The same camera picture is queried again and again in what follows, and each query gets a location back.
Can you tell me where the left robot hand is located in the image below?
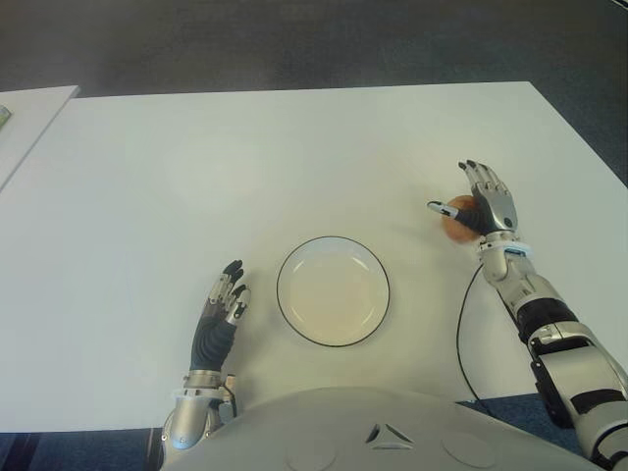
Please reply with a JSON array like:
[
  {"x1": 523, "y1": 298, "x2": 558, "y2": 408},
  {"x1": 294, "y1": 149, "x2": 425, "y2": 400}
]
[{"x1": 189, "y1": 259, "x2": 252, "y2": 372}]

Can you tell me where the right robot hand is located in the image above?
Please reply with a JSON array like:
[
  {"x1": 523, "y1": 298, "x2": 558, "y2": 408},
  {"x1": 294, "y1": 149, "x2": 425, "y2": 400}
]
[{"x1": 426, "y1": 159, "x2": 520, "y2": 241}]

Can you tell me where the red yellow apple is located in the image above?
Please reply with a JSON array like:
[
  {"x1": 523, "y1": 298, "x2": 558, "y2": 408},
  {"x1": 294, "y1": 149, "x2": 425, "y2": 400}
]
[{"x1": 444, "y1": 194, "x2": 479, "y2": 243}]

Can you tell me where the white plate black rim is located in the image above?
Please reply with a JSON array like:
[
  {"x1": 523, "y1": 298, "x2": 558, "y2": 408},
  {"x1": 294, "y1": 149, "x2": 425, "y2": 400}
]
[{"x1": 276, "y1": 235, "x2": 393, "y2": 349}]

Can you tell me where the grey robot torso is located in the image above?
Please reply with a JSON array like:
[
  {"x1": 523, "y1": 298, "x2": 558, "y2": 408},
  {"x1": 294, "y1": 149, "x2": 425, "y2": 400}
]
[{"x1": 159, "y1": 386, "x2": 609, "y2": 471}]

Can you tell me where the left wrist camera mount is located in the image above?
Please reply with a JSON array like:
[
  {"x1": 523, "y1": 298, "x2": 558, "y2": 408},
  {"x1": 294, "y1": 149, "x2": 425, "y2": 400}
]
[{"x1": 220, "y1": 375, "x2": 242, "y2": 418}]

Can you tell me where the black cable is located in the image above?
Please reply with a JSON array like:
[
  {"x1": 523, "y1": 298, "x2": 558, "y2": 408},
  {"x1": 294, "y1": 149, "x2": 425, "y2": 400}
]
[{"x1": 455, "y1": 267, "x2": 497, "y2": 406}]

